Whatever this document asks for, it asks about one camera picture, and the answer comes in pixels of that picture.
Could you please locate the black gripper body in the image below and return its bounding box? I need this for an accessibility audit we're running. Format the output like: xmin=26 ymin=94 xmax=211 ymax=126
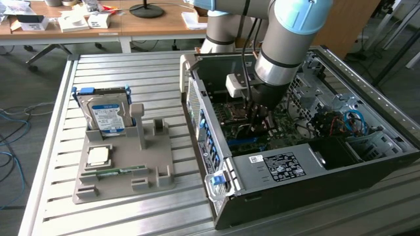
xmin=249 ymin=82 xmax=290 ymax=113

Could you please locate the green motherboard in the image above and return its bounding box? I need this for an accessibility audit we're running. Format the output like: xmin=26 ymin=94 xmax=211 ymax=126
xmin=209 ymin=88 xmax=315 ymax=157

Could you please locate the blue expansion slot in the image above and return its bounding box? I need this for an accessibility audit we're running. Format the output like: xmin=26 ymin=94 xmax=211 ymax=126
xmin=227 ymin=137 xmax=258 ymax=146

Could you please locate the grey power supply unit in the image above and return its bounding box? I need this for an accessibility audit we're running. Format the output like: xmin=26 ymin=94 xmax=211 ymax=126
xmin=230 ymin=144 xmax=323 ymax=191

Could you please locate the black plastic shroud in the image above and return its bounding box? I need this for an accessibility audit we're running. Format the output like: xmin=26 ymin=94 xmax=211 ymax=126
xmin=307 ymin=137 xmax=363 ymax=170

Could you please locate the open black PC case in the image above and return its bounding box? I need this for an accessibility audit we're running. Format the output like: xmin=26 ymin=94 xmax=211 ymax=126
xmin=178 ymin=45 xmax=420 ymax=231

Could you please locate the wooden cabinet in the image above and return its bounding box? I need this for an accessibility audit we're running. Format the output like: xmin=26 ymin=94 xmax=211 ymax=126
xmin=310 ymin=0 xmax=381 ymax=59

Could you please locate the white paper stack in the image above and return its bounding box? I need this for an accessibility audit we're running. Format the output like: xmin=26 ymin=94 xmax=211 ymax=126
xmin=181 ymin=11 xmax=207 ymax=30

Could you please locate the grey printed parts rack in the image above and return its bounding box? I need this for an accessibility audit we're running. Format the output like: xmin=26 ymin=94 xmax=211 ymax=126
xmin=71 ymin=103 xmax=177 ymax=205

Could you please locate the green RAM stick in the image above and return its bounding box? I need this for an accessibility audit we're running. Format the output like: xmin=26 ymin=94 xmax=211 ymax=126
xmin=81 ymin=165 xmax=146 ymax=177

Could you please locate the hard disk in blue caddy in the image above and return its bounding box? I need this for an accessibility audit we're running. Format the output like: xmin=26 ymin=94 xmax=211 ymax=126
xmin=70 ymin=85 xmax=131 ymax=137

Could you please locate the wooden desk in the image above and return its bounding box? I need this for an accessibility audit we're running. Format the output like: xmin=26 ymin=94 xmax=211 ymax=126
xmin=0 ymin=0 xmax=301 ymax=54

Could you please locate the silver CPU chip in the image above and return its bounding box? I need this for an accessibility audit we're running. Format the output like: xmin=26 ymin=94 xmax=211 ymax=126
xmin=86 ymin=147 xmax=110 ymax=167

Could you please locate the black lamp base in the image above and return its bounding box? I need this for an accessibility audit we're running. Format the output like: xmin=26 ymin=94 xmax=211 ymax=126
xmin=127 ymin=0 xmax=165 ymax=19

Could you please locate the small white labelled box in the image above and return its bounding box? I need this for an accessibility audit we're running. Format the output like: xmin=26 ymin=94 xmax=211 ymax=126
xmin=87 ymin=13 xmax=111 ymax=29

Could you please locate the white box with tape roll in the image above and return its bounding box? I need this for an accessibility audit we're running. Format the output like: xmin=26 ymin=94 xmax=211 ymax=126
xmin=57 ymin=12 xmax=89 ymax=32

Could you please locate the white box with black lid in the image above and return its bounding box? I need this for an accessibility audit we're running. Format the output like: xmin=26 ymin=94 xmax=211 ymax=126
xmin=15 ymin=14 xmax=49 ymax=31

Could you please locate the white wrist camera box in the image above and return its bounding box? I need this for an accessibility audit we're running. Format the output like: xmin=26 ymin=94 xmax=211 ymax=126
xmin=225 ymin=73 xmax=259 ymax=98

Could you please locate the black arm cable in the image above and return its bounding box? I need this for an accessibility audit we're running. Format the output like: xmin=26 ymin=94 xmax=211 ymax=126
xmin=239 ymin=0 xmax=262 ymax=104

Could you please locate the blue wire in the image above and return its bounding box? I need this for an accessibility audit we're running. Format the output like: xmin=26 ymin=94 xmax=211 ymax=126
xmin=342 ymin=110 xmax=370 ymax=136

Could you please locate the grey floor cable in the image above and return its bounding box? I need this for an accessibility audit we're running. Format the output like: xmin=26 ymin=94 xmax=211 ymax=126
xmin=0 ymin=102 xmax=54 ymax=117

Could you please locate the blue floor cable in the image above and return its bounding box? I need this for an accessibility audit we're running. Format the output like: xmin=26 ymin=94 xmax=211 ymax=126
xmin=0 ymin=109 xmax=31 ymax=211

